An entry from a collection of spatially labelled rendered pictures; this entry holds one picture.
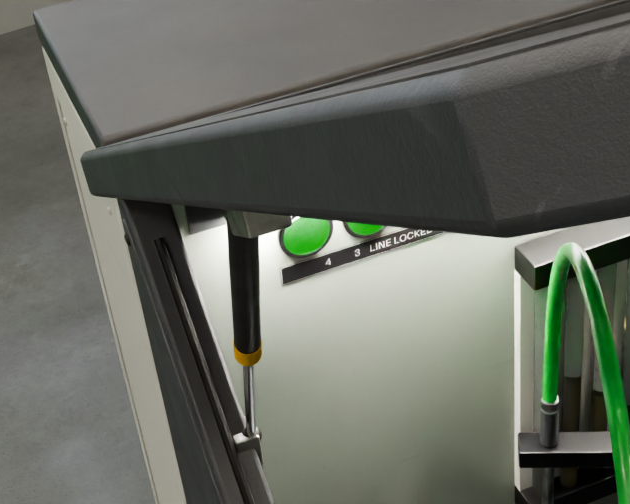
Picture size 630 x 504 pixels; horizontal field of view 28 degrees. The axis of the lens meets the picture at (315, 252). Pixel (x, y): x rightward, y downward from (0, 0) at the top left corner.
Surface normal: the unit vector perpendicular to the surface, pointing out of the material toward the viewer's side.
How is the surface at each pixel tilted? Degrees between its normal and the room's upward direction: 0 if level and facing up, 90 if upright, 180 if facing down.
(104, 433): 0
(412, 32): 0
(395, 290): 90
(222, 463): 43
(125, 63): 0
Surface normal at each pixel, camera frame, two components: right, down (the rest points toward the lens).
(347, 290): 0.37, 0.52
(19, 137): -0.09, -0.80
